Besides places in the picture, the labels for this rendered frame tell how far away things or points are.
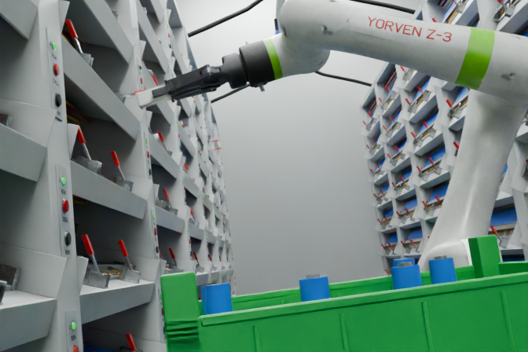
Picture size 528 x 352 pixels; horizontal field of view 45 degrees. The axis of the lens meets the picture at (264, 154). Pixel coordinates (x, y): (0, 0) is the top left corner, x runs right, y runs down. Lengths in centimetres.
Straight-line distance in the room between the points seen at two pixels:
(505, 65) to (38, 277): 87
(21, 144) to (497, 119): 95
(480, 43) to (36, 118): 80
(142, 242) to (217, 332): 117
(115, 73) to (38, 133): 76
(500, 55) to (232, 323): 97
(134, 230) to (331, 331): 118
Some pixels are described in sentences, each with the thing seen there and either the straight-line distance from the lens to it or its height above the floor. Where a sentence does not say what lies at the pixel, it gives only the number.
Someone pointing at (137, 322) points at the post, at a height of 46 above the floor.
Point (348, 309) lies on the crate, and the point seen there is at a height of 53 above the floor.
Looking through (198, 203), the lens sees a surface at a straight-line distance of 293.
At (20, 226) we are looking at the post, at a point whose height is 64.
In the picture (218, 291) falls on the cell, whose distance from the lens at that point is 46.
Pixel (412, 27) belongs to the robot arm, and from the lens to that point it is 126.
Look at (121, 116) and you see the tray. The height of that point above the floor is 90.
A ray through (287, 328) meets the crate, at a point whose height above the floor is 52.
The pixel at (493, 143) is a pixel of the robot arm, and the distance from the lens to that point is 139.
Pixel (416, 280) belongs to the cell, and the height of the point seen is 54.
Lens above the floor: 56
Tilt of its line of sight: 10 degrees up
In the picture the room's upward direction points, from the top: 7 degrees counter-clockwise
